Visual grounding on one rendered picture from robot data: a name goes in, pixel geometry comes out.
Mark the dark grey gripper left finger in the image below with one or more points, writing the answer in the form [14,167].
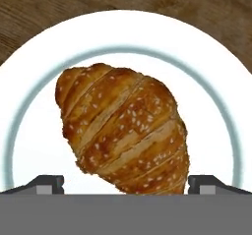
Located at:
[46,182]

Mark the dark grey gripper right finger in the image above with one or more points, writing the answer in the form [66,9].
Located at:
[205,182]

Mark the golden brown seeded croissant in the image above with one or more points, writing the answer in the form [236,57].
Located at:
[124,127]

